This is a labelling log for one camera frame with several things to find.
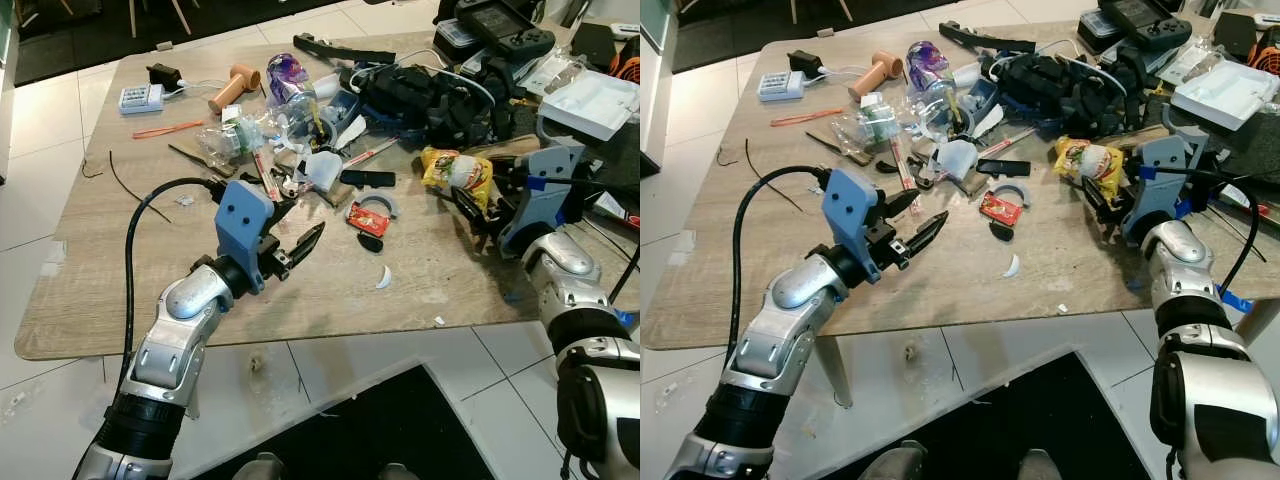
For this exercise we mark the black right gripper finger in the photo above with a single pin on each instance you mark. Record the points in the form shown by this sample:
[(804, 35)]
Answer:
[(1097, 214), (505, 175), (472, 212), (1124, 169)]

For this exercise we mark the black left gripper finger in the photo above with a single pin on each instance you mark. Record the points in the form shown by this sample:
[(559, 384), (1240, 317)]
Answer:
[(305, 245), (920, 236), (900, 204), (284, 209)]

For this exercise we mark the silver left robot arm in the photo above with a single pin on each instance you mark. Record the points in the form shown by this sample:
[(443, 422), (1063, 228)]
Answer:
[(795, 300), (185, 310)]

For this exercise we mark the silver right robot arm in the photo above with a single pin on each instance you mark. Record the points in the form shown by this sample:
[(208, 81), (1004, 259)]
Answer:
[(580, 330), (1200, 340)]

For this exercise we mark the yellow snack packet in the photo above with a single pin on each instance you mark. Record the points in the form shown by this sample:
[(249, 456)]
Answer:
[(455, 170), (1088, 160)]

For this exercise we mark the white plastic cup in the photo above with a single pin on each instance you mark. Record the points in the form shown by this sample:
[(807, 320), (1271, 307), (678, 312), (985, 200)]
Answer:
[(322, 170), (957, 160)]

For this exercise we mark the small black oval piece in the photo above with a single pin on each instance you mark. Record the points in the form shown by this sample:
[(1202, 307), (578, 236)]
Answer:
[(369, 243), (1002, 232)]

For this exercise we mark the small red packet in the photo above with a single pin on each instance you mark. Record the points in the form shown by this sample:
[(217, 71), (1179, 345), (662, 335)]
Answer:
[(1000, 208), (368, 218)]

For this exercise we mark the clear bottle green label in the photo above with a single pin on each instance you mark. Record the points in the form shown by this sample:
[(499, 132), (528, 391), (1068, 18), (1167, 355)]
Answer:
[(868, 125), (232, 135)]

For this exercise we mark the white curved plastic fragment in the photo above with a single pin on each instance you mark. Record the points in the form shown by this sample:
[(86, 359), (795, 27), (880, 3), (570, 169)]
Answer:
[(1014, 267), (386, 279)]

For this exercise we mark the short black bar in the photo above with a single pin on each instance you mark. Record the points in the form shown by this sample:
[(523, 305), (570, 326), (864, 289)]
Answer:
[(367, 178), (1003, 167)]

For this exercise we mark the light wooden table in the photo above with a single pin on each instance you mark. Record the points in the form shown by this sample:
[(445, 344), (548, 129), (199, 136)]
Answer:
[(420, 290), (1000, 295)]

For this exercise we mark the red pen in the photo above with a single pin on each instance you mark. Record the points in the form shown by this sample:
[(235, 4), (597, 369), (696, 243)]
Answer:
[(1008, 142), (370, 153)]

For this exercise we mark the white plastic tray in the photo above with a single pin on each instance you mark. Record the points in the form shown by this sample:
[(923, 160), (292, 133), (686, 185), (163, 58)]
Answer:
[(590, 105), (1225, 95)]

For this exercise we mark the orange strip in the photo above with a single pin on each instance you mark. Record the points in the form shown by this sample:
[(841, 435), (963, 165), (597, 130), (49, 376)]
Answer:
[(808, 117), (168, 129)]

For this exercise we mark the purple plastic bottle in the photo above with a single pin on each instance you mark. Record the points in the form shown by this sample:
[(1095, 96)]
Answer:
[(930, 65), (290, 78)]

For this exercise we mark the black handheld controller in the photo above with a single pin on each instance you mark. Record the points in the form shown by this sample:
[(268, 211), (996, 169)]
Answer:
[(505, 28), (1145, 22)]

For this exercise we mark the orange tool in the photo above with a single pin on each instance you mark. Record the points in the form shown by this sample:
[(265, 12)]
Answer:
[(1263, 55), (627, 68)]

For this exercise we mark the black power adapter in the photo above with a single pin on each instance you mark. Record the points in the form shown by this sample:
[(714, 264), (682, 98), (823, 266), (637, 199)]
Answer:
[(163, 75), (805, 63)]

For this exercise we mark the long black bar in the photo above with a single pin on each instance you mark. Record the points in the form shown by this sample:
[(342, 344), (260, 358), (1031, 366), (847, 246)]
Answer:
[(988, 37), (345, 48)]

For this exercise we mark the grey robot left foot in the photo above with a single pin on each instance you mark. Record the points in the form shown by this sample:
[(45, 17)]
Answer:
[(897, 462), (260, 468)]

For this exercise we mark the grey robot foot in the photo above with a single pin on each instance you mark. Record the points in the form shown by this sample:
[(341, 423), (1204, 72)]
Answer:
[(260, 468), (1037, 467), (897, 462), (395, 472)]

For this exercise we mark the grey robot right foot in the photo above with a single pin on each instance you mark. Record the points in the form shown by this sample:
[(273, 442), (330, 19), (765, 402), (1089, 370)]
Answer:
[(1037, 467), (395, 472)]

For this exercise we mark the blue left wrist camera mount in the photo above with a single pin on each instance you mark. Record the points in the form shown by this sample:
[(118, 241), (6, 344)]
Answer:
[(243, 215), (850, 205)]

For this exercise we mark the grey-blue right wrist camera mount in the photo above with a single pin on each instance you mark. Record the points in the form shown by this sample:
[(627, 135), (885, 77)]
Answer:
[(550, 195), (1165, 185)]

